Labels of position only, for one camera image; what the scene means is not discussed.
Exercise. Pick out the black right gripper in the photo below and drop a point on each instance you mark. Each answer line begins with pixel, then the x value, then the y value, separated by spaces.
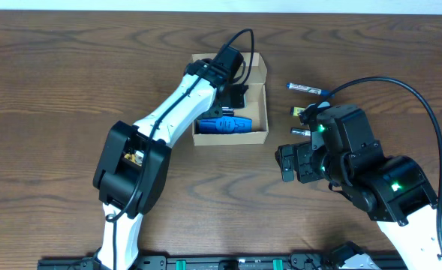
pixel 292 162

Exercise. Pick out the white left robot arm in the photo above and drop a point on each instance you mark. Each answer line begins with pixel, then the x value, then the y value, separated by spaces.
pixel 133 165

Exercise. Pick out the cardboard box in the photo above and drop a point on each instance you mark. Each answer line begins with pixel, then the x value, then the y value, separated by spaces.
pixel 255 110

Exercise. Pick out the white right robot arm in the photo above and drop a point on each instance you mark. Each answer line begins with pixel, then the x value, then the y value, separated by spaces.
pixel 393 191

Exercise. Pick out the blue whiteboard marker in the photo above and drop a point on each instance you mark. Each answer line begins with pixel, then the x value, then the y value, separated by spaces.
pixel 306 89

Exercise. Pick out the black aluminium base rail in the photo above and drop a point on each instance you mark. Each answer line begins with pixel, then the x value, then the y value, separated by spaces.
pixel 293 261

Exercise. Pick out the black whiteboard marker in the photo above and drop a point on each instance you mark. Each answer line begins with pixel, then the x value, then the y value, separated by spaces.
pixel 300 132

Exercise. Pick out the correction tape dispenser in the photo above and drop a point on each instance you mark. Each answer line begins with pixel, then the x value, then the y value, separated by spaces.
pixel 136 157

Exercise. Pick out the yellow highlighter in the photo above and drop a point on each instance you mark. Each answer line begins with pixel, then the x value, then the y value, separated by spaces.
pixel 296 111

